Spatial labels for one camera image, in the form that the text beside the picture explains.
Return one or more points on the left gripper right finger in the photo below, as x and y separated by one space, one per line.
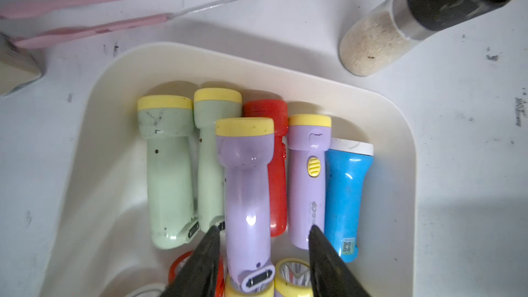
329 274

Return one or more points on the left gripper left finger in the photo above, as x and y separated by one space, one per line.
199 276

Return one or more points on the tall purple flashlight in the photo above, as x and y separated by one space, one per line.
292 278

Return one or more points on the blue flashlight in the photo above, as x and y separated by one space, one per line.
347 164

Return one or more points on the green flashlight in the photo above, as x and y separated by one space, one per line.
166 122
211 105

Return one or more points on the red flashlight with white logo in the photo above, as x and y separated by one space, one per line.
150 290

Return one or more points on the purple flashlight across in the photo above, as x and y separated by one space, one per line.
230 290

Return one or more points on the white rectangular storage tray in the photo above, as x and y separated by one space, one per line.
103 246

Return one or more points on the black cap spice grinder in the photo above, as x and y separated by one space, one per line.
395 27

